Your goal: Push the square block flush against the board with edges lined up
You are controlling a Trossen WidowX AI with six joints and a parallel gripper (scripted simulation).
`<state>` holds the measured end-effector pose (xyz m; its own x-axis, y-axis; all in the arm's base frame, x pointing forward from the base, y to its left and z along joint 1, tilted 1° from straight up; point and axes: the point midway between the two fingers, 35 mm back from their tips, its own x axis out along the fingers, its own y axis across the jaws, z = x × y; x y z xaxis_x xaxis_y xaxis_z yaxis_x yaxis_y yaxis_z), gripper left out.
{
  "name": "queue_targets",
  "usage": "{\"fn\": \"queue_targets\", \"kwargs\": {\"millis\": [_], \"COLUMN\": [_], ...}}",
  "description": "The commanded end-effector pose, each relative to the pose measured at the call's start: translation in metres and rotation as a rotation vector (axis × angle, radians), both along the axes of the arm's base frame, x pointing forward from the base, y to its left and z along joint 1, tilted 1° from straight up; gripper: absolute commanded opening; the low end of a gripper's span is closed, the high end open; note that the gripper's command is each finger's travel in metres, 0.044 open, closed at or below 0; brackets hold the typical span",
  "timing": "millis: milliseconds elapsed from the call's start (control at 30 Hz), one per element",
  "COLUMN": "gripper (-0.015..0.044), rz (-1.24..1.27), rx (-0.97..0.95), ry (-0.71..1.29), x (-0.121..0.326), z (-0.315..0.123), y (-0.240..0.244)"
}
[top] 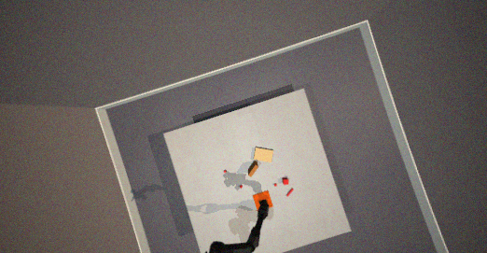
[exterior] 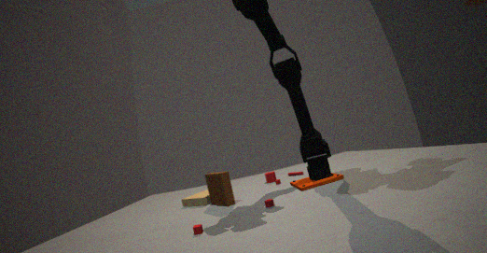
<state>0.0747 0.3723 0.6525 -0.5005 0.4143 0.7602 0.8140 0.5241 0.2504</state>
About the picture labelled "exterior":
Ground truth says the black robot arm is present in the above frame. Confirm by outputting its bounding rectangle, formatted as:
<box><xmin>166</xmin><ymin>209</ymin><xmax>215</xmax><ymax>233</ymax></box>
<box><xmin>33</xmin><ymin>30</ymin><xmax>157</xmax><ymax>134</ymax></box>
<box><xmin>232</xmin><ymin>0</ymin><xmax>334</xmax><ymax>180</ymax></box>

